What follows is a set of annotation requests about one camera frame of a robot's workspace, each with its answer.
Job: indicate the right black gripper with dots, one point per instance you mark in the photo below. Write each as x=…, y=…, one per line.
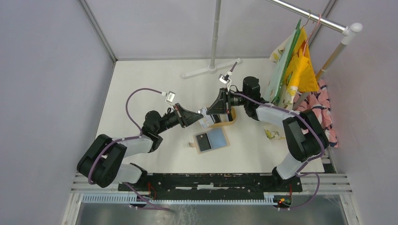
x=222, y=104

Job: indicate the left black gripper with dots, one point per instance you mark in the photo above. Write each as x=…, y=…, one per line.
x=186, y=117

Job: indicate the tan oval card holder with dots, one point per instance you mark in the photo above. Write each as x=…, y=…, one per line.
x=232, y=112

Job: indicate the thin white card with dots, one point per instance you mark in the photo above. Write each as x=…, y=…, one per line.
x=207, y=120

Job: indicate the light blue card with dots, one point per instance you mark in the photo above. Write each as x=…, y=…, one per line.
x=217, y=138

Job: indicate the wooden card tray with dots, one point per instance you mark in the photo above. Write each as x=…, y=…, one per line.
x=193, y=144

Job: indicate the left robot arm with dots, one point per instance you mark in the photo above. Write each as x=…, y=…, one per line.
x=102, y=162

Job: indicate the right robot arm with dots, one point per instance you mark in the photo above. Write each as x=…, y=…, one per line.
x=304, y=135

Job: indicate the cards in holder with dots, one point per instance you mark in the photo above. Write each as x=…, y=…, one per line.
x=222, y=118

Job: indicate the white clothes rack stand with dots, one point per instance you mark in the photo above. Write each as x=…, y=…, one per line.
x=212, y=68

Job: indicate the yellow garment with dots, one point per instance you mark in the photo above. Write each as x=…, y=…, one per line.
x=300, y=75

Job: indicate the pink patterned garment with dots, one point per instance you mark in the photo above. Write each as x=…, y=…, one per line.
x=319, y=103

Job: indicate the green clothes hanger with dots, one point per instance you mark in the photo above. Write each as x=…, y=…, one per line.
x=289, y=59

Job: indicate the pink clothes hanger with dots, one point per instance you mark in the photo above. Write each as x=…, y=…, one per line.
x=312, y=32

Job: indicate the wooden rack pole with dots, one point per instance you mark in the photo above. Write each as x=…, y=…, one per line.
x=323, y=70

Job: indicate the metal hanging rod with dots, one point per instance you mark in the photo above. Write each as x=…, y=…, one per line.
x=344, y=30

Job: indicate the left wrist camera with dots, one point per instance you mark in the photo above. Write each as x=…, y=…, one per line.
x=169, y=96

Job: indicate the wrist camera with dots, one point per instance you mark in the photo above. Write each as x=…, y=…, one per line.
x=169, y=96
x=225, y=79

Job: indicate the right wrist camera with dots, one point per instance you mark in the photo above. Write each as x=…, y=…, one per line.
x=225, y=79

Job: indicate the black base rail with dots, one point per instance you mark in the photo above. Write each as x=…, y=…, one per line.
x=216, y=186

